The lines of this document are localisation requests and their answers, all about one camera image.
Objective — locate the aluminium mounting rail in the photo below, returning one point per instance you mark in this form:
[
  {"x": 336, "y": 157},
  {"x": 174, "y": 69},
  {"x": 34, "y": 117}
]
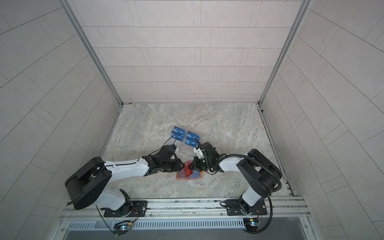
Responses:
[{"x": 208, "y": 208}]

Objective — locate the orange card holder wallet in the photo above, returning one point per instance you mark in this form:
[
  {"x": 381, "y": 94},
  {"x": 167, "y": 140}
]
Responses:
[{"x": 181, "y": 175}]

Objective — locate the left circuit board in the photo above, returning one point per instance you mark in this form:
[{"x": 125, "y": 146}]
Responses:
[{"x": 122, "y": 228}]

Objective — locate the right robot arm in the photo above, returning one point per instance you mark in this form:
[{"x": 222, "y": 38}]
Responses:
[{"x": 263, "y": 177}]

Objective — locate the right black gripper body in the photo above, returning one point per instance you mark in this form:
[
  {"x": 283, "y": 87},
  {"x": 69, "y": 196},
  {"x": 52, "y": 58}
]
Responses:
[{"x": 202, "y": 164}]

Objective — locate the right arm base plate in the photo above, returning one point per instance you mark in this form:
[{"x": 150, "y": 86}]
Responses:
[{"x": 241, "y": 208}]

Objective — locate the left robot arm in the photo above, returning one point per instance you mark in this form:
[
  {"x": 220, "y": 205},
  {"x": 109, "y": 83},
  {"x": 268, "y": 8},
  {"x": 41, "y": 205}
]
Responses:
[{"x": 88, "y": 185}]

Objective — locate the right clear card display stand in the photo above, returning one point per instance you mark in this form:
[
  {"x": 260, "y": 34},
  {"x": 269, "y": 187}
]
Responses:
[{"x": 192, "y": 139}]

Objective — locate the circuit board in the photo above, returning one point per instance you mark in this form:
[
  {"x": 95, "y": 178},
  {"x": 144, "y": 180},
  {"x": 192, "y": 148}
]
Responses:
[
  {"x": 251, "y": 225},
  {"x": 122, "y": 228}
]

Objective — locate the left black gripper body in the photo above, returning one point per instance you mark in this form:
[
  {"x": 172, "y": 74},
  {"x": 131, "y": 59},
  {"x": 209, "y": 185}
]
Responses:
[{"x": 171, "y": 166}]

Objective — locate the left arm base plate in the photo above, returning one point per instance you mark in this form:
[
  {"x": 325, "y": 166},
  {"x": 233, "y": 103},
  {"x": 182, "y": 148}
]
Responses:
[{"x": 133, "y": 210}]

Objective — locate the right circuit board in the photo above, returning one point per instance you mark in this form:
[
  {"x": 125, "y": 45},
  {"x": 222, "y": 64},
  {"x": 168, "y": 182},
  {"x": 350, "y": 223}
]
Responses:
[{"x": 251, "y": 225}]

